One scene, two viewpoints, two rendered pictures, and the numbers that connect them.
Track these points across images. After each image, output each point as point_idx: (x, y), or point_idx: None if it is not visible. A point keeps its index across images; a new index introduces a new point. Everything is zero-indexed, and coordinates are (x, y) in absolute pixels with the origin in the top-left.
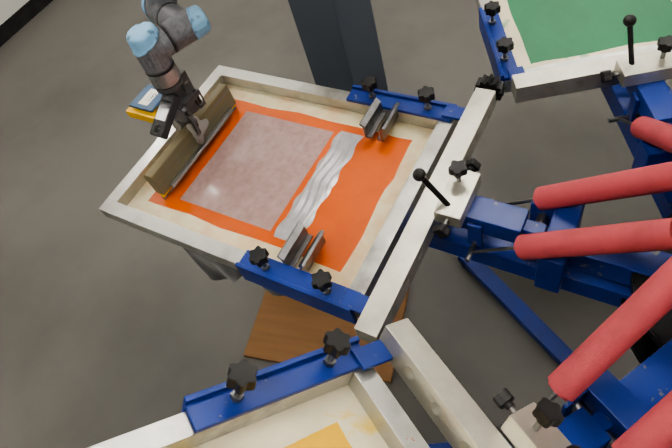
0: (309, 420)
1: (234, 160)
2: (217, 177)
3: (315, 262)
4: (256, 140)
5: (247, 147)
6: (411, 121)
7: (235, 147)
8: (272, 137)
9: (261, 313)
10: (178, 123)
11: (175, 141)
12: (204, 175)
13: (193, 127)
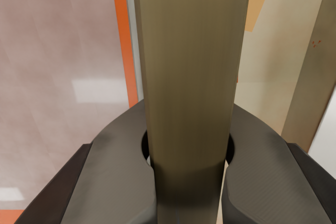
0: None
1: (35, 80)
2: None
3: None
4: (42, 154)
5: (44, 130)
6: None
7: (78, 121)
8: (13, 170)
9: None
10: (242, 213)
11: (187, 32)
12: None
13: (52, 214)
